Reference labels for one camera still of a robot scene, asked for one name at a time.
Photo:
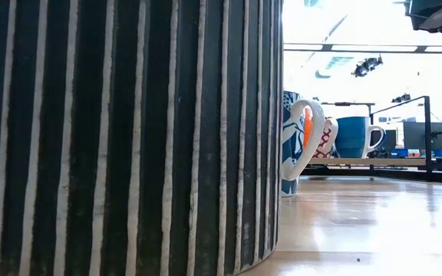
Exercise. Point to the potted plant black striped pot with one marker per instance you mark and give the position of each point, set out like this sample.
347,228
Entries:
129,153

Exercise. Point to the wooden shelf black frame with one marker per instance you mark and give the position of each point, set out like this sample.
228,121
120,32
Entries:
367,161

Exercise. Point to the red white patterned mug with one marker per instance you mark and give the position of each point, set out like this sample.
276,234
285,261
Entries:
326,142

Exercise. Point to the blue white floral mug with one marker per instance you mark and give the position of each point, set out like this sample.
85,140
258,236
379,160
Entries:
294,153

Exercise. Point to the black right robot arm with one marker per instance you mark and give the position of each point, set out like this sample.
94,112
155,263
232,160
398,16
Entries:
436,15

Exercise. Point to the black box monitor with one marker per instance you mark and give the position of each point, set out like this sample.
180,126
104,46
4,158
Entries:
414,134

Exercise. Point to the small black hanging device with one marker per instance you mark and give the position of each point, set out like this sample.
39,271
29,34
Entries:
401,98

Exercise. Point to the black background frame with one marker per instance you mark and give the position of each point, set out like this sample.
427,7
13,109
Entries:
347,103

